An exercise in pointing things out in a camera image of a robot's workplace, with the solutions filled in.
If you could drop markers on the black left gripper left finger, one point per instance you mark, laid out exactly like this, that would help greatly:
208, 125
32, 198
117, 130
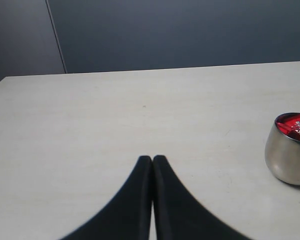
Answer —
127, 216

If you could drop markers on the stainless steel cup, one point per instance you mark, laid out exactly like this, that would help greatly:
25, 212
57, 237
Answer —
282, 153

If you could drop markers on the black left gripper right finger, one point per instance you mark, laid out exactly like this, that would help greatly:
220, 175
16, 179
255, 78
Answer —
178, 215

